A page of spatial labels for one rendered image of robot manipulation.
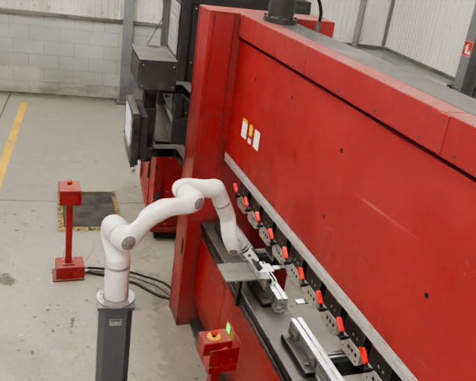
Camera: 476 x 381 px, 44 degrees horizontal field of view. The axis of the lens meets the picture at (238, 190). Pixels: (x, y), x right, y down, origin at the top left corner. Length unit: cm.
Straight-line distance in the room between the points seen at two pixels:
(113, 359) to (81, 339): 125
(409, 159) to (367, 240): 41
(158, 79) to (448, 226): 236
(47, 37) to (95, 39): 72
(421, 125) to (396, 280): 57
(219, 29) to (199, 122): 60
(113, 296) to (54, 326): 160
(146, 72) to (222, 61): 49
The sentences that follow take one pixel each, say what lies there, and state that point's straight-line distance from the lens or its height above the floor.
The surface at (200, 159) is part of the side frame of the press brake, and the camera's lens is 392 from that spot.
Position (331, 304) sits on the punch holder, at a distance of 268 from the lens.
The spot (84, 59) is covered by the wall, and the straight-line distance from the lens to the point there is 988.
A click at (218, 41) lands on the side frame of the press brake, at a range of 373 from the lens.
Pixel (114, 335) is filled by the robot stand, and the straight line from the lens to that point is 308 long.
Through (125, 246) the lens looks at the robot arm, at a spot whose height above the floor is 135.
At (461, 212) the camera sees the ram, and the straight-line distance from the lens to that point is 195.
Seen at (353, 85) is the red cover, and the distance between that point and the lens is 246.
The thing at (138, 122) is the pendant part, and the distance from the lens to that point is 388.
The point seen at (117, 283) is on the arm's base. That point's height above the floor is 112.
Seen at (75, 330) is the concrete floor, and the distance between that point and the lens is 448.
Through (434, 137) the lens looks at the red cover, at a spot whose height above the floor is 221.
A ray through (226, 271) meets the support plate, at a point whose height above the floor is 100.
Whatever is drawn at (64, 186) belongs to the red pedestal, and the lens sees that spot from 471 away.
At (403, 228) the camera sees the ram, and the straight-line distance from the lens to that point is 219.
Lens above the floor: 272
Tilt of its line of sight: 23 degrees down
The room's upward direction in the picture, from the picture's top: 8 degrees clockwise
